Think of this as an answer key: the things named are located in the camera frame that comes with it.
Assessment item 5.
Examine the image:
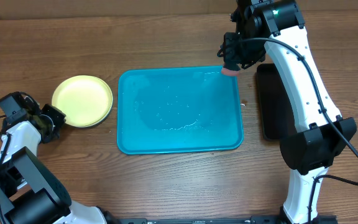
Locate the red sponge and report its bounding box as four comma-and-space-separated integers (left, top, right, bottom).
221, 67, 239, 77

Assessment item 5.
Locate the yellow plate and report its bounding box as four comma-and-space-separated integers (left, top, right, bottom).
52, 75, 113, 128
62, 79, 114, 128

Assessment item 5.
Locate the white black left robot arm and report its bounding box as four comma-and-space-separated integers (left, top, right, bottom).
0, 99, 115, 223

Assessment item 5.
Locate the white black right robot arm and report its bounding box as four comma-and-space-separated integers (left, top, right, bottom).
218, 1, 357, 223

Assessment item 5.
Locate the teal plastic tray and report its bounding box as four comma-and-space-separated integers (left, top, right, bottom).
117, 66, 244, 155

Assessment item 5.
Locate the black tray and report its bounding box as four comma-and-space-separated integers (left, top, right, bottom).
255, 63, 296, 141

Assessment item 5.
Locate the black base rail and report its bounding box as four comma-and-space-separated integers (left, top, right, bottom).
105, 213, 290, 224

